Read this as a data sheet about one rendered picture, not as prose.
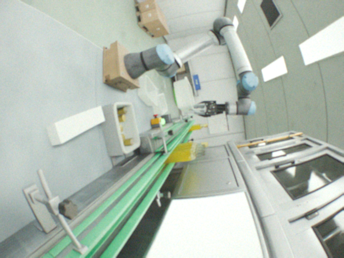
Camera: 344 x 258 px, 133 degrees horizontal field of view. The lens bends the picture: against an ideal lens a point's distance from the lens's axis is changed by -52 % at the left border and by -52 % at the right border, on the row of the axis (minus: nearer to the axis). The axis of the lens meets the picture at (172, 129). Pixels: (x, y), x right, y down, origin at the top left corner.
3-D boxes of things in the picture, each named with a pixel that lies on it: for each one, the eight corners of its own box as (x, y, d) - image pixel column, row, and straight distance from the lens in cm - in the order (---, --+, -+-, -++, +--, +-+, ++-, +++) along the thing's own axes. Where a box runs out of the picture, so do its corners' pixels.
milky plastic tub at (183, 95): (169, 79, 82) (185, 74, 81) (178, 89, 103) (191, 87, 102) (175, 111, 77) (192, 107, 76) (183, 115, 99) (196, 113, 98)
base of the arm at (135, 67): (122, 49, 86) (139, 42, 83) (134, 61, 98) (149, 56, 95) (125, 73, 78) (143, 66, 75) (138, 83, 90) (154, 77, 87)
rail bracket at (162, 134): (153, 156, 82) (176, 154, 78) (146, 125, 79) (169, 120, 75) (154, 155, 84) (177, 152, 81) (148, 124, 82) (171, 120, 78)
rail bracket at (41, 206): (37, 231, 47) (95, 267, 29) (8, 169, 42) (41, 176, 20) (48, 223, 48) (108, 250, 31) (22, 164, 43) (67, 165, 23)
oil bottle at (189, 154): (159, 164, 91) (196, 160, 86) (157, 155, 90) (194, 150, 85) (162, 160, 96) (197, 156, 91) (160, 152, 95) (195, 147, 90)
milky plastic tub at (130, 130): (109, 156, 71) (125, 155, 66) (98, 106, 70) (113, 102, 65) (127, 147, 85) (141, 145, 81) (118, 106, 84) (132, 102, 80)
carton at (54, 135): (45, 126, 51) (54, 123, 46) (90, 109, 67) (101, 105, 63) (51, 145, 52) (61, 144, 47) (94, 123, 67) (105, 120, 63)
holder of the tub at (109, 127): (111, 167, 73) (125, 167, 68) (98, 107, 71) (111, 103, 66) (128, 156, 86) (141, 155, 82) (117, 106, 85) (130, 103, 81)
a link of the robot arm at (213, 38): (147, 60, 92) (223, 17, 104) (155, 69, 105) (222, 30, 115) (157, 74, 86) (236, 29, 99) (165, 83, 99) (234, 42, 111)
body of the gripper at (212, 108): (205, 100, 80) (228, 99, 81) (205, 102, 89) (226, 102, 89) (205, 114, 79) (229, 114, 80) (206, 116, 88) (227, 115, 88)
